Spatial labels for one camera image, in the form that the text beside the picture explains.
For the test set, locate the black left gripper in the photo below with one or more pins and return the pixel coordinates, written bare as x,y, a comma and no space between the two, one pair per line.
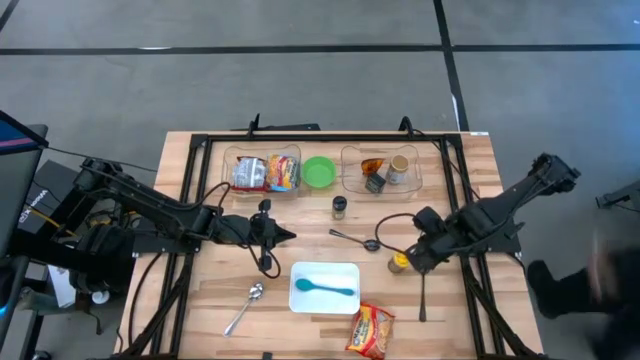
261,232

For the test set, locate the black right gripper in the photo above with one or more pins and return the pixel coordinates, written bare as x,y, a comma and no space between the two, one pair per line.
430,250

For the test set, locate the teal plastic spoon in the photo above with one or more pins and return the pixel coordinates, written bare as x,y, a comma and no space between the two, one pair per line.
303,285

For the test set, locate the red roast beef ramen packet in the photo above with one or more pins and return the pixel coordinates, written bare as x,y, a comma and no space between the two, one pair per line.
248,172

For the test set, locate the small black tin box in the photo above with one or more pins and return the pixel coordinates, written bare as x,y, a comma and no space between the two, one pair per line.
375,183

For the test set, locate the orange taco mix packet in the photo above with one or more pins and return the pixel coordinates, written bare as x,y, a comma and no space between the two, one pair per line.
372,166

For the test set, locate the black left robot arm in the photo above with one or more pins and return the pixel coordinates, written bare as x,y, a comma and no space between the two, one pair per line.
150,200

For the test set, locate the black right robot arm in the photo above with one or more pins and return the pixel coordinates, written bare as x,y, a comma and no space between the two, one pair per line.
500,205

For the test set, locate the yellow lid onion seasoning jar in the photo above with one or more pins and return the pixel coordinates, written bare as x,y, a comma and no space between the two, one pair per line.
397,262

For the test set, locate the silver metal spoon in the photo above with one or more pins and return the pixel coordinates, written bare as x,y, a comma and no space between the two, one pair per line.
256,291

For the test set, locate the black measuring spoon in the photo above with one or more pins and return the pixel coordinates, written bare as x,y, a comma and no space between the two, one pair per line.
345,235

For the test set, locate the black lid spice jar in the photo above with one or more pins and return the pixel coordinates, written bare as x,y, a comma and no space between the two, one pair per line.
339,202

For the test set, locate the white plastic bin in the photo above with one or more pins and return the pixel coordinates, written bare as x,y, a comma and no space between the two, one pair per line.
310,300

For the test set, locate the green plastic bowl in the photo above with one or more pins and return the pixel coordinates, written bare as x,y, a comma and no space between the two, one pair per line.
319,172

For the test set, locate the tan spice jar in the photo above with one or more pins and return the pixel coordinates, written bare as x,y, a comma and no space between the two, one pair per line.
397,172

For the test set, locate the clear plastic bin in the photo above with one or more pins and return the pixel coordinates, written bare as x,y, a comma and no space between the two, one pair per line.
226,170
350,180

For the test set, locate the orange yellow ramen packet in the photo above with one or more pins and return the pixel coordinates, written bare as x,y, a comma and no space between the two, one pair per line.
370,330

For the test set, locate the black arched clamp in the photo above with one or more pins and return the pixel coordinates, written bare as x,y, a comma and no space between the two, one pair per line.
254,127
405,118

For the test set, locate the person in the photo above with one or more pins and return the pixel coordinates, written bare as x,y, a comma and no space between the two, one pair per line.
560,290

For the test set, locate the white cup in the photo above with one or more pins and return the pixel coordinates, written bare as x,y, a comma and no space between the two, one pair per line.
100,296

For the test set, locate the grey chair base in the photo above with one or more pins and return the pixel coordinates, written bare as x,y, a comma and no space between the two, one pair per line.
620,197

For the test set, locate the white cardboard box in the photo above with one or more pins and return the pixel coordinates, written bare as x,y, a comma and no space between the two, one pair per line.
62,287

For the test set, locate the black case white lettering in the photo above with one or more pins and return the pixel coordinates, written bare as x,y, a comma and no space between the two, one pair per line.
47,185

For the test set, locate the black computer monitor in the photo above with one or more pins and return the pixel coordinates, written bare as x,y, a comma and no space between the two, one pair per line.
15,135

